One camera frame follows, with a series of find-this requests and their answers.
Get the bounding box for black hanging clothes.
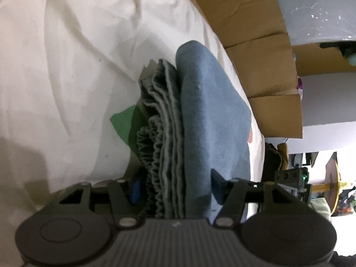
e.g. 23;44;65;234
318;37;356;57

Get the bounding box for white printed bed sheet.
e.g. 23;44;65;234
0;0;266;223

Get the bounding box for pale green cloth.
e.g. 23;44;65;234
309;197;331;223

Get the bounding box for long brown cardboard sheet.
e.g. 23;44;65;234
174;0;303;140

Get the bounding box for black bag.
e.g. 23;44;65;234
264;142;283;184

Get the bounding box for yellow brown cloth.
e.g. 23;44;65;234
277;143;290;170

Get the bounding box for brown cardboard box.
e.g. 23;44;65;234
292;40;356;77

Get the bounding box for yellow rimmed round spool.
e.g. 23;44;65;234
311;156;348;217

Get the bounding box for colourful printed cloth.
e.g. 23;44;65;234
331;184;356;217

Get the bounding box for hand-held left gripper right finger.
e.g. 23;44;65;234
210;168;295;229

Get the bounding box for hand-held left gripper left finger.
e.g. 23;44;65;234
57;179;146;229

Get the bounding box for blue denim jeans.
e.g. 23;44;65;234
136;41;252;220

